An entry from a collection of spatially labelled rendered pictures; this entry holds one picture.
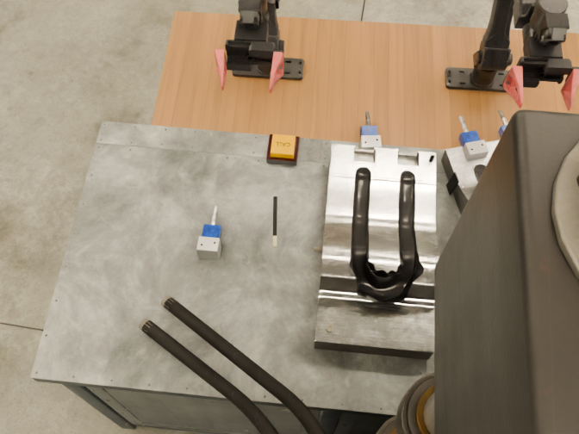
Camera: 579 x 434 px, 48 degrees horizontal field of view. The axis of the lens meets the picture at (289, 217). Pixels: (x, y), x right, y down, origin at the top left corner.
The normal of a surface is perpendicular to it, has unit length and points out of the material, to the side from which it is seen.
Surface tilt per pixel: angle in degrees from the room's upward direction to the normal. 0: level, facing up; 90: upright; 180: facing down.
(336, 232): 28
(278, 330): 0
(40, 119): 0
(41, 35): 0
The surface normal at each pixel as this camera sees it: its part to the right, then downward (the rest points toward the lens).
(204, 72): 0.00, -0.45
